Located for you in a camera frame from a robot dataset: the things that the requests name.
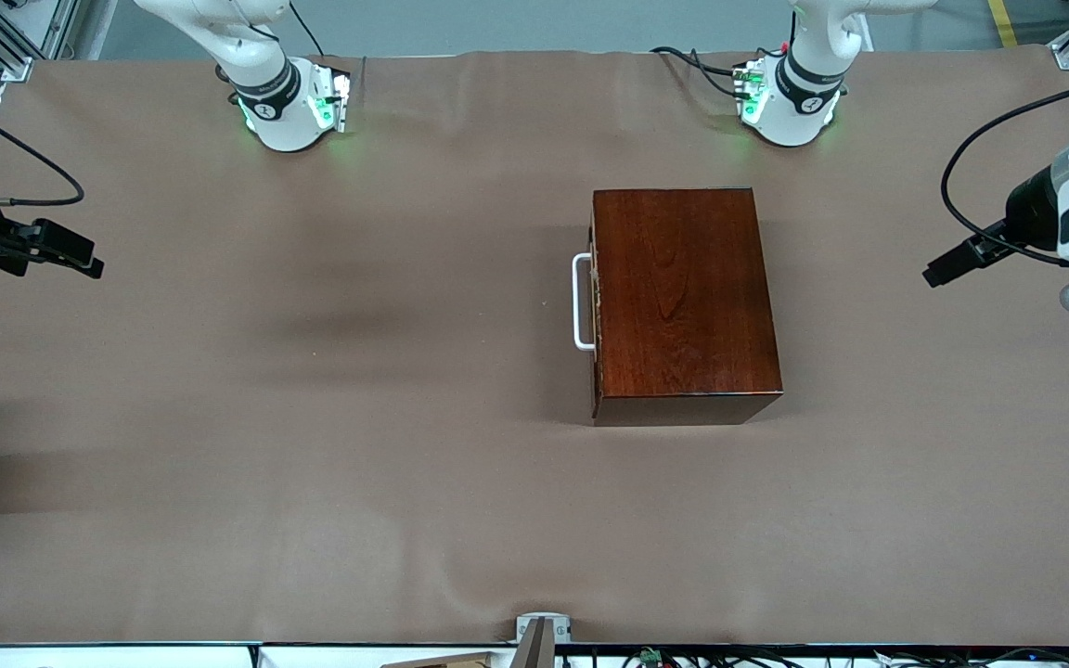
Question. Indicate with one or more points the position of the brown table mat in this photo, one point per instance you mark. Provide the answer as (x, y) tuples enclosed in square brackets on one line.
[(312, 520)]

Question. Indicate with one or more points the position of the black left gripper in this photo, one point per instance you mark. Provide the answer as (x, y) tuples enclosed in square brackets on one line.
[(1028, 211)]

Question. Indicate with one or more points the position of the brown wooden board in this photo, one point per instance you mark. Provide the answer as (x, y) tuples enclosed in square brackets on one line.
[(446, 661)]

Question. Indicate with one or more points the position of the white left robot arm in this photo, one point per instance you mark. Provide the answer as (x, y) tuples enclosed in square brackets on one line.
[(799, 102)]

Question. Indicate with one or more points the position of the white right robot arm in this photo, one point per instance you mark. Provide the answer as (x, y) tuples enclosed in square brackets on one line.
[(279, 111)]

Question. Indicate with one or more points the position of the dark brown wooden cabinet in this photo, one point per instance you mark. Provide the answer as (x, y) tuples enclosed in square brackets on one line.
[(683, 297)]

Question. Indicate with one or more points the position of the grey metal bracket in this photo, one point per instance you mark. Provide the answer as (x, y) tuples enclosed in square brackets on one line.
[(542, 629)]

